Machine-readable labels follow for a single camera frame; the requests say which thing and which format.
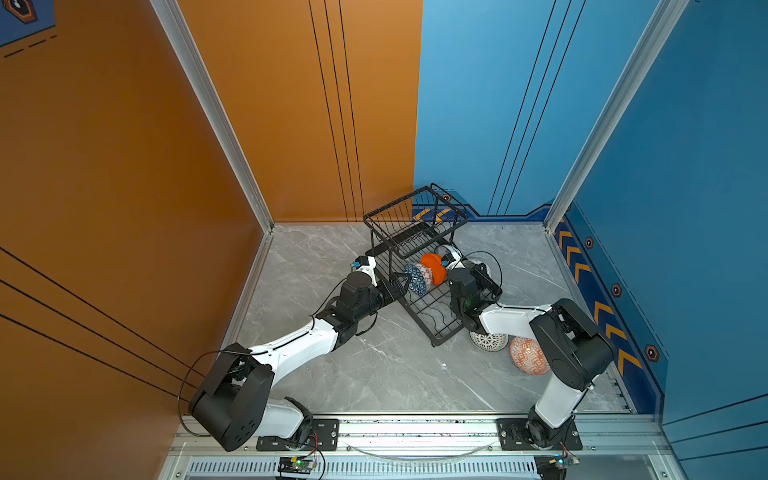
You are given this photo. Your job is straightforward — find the white black lattice bowl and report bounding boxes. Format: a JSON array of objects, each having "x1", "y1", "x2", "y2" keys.
[{"x1": 469, "y1": 332, "x2": 509, "y2": 352}]

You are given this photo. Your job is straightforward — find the black wire dish rack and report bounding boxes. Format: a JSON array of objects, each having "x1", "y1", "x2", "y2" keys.
[{"x1": 363, "y1": 183, "x2": 502, "y2": 347}]

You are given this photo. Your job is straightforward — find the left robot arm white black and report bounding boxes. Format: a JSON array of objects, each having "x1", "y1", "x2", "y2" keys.
[{"x1": 188, "y1": 271, "x2": 411, "y2": 452}]

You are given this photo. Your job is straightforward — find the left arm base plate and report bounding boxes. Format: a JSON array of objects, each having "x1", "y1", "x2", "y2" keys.
[{"x1": 256, "y1": 418, "x2": 339, "y2": 452}]

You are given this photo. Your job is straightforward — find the orange plastic bowl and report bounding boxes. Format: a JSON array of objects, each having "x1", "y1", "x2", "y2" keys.
[{"x1": 420, "y1": 253, "x2": 447, "y2": 286}]

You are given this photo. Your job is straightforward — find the red white patterned bowl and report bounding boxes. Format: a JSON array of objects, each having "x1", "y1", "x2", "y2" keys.
[{"x1": 509, "y1": 336, "x2": 551, "y2": 376}]

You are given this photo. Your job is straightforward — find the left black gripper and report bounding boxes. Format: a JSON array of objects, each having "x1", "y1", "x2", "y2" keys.
[{"x1": 353, "y1": 272, "x2": 410, "y2": 326}]

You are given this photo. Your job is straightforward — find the dark blue patterned bowl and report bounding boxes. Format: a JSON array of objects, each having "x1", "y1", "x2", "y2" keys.
[{"x1": 404, "y1": 263, "x2": 433, "y2": 297}]

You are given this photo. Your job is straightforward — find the green circuit board left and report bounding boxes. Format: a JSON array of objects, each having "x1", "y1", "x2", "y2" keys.
[{"x1": 277, "y1": 457, "x2": 317, "y2": 479}]

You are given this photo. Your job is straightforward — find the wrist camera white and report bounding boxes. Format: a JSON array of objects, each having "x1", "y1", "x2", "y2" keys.
[
  {"x1": 351, "y1": 256, "x2": 377, "y2": 287},
  {"x1": 441, "y1": 251, "x2": 462, "y2": 271}
]

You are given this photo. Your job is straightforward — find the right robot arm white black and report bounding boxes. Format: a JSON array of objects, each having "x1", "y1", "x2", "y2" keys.
[{"x1": 446, "y1": 260, "x2": 617, "y2": 449}]

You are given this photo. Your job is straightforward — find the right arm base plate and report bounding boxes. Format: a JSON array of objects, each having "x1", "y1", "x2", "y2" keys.
[{"x1": 496, "y1": 418, "x2": 583, "y2": 451}]

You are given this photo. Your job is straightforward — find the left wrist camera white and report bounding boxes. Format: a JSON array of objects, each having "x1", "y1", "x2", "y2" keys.
[{"x1": 351, "y1": 256, "x2": 377, "y2": 287}]

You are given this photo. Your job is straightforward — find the blue floral white bowl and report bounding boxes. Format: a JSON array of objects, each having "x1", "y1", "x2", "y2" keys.
[{"x1": 434, "y1": 244, "x2": 463, "y2": 270}]

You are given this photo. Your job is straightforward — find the circuit board right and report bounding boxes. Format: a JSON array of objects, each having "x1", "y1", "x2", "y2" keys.
[{"x1": 534, "y1": 456, "x2": 581, "y2": 480}]

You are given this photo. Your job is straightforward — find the aluminium front rail frame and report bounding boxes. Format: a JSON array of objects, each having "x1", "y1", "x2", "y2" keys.
[{"x1": 160, "y1": 413, "x2": 686, "y2": 479}]

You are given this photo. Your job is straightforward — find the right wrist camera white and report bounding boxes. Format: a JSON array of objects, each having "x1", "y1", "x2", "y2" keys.
[{"x1": 441, "y1": 251, "x2": 462, "y2": 271}]

